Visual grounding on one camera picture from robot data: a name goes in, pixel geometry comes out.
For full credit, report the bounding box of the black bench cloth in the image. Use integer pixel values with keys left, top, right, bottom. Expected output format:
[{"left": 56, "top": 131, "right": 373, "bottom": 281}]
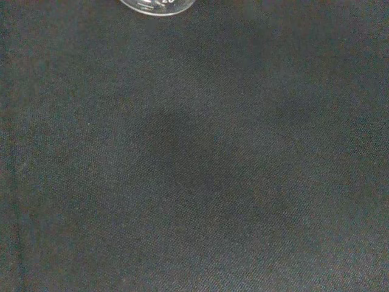
[{"left": 0, "top": 0, "right": 389, "bottom": 292}]

